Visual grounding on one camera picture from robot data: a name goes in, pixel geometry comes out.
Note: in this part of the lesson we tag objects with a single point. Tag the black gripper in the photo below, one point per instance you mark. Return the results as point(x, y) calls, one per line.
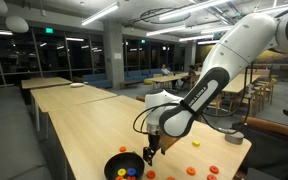
point(149, 152)

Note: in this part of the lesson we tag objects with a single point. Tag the round blue block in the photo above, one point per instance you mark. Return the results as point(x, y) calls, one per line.
point(131, 172)

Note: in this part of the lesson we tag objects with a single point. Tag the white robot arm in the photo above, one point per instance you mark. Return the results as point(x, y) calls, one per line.
point(173, 116)

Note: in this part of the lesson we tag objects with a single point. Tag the black bowl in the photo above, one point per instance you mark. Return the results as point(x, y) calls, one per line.
point(126, 160)

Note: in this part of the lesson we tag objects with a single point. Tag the round yellow block in bowl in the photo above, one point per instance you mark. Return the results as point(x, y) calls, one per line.
point(122, 172)

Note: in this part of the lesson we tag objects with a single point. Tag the round orange block bottom edge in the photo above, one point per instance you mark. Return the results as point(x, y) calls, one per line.
point(170, 178)

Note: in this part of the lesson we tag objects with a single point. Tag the yellow square block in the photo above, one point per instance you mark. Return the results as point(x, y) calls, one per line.
point(196, 143)

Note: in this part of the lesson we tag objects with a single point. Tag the grey tape roll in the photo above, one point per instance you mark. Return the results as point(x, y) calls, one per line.
point(235, 138)

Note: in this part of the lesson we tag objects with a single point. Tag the white plate on table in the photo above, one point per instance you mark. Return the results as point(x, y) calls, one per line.
point(76, 85)

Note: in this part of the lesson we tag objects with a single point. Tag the brown padded chair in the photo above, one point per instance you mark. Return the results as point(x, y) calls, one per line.
point(265, 125)

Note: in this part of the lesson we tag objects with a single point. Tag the grey bench sofa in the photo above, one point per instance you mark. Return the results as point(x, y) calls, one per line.
point(20, 155)

